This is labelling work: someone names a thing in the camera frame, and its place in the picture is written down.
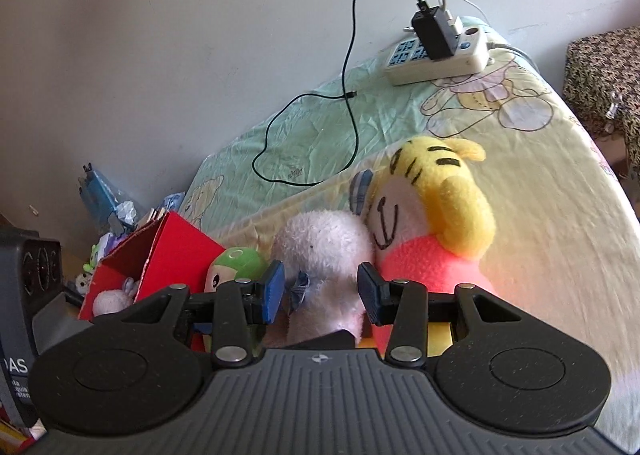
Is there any patterned brown stool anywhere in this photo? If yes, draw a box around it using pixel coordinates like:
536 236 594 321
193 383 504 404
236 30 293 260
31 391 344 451
562 26 639 170

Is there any white power strip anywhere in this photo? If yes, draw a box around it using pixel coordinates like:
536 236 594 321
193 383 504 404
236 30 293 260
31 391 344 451
383 19 490 87

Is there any black charging cable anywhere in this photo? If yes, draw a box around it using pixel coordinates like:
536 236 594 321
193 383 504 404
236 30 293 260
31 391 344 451
250 0 431 188

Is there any green frog toy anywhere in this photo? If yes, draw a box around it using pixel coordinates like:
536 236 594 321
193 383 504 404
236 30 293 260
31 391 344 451
75 243 110 297

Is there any cartoon print bed sheet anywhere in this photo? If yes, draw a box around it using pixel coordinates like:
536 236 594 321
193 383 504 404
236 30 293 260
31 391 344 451
180 31 639 452

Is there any blue plastic bag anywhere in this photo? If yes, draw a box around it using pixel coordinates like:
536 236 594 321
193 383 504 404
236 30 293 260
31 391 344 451
78 162 138 236

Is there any yellow tiger plush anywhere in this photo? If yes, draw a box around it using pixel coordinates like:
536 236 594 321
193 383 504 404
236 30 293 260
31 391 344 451
364 135 497 355

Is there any white twin bunny plush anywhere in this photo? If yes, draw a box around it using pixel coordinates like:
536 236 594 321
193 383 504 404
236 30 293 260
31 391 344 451
92 210 373 348

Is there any stack of books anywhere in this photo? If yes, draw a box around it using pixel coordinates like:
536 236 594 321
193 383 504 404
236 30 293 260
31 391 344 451
134 192 186 231

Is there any green round plush toy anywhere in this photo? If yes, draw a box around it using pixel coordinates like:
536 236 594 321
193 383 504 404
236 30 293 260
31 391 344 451
204 247 268 293

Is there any black charger adapter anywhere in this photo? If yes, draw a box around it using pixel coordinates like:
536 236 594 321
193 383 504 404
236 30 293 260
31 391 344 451
411 1 458 60

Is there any red cardboard box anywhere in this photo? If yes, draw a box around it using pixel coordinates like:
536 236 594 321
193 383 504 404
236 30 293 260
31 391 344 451
79 212 224 321

